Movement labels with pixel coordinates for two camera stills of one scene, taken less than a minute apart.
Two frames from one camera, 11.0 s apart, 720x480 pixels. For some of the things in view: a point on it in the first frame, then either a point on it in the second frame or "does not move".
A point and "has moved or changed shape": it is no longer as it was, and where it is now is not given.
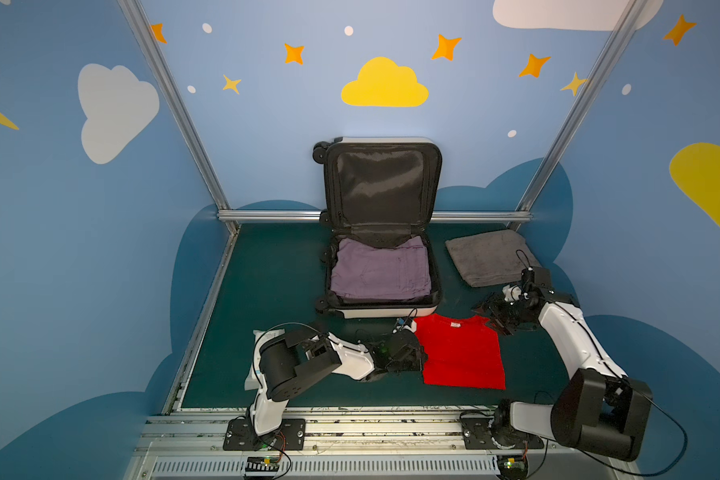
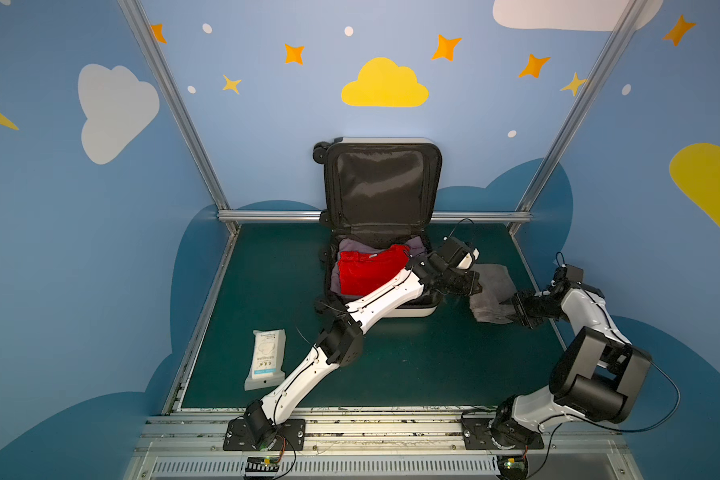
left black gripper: [409, 352] -> [462, 281]
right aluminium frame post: [601, 70] does not move
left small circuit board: [262, 464] does not move
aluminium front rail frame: [190, 446] does not move
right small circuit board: [512, 466] does not move
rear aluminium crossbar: [269, 215] does not move
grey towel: [492, 257] has moved or changed shape
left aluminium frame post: [136, 15] does not move
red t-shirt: [461, 352] -> [359, 272]
